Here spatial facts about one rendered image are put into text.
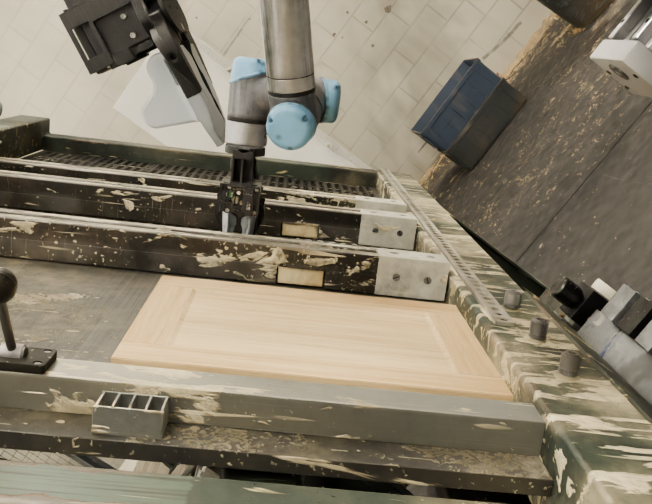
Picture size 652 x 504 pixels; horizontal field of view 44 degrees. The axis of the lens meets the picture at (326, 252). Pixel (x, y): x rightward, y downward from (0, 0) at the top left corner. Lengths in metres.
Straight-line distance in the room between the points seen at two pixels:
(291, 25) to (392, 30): 5.06
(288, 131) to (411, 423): 0.55
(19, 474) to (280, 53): 0.77
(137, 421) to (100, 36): 0.38
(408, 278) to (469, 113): 3.97
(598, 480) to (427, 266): 0.70
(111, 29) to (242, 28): 5.60
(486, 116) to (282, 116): 4.16
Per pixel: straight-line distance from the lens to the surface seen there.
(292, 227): 1.78
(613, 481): 0.80
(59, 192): 1.84
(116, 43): 0.70
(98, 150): 2.75
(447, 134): 5.31
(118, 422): 0.84
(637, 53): 1.17
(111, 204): 1.81
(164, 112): 0.70
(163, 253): 1.41
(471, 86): 5.33
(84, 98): 6.53
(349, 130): 6.31
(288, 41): 1.24
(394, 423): 0.88
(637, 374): 1.15
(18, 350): 0.90
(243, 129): 1.41
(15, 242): 1.46
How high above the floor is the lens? 1.34
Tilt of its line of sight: 10 degrees down
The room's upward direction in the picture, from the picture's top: 54 degrees counter-clockwise
